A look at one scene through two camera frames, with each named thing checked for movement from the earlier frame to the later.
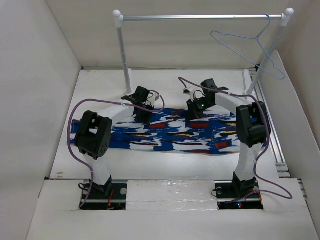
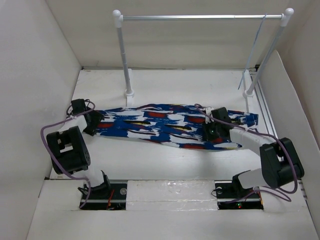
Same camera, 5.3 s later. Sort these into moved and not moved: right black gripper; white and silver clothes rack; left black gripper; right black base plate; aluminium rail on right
Moved: right black gripper; left black gripper
Not moved: white and silver clothes rack; right black base plate; aluminium rail on right
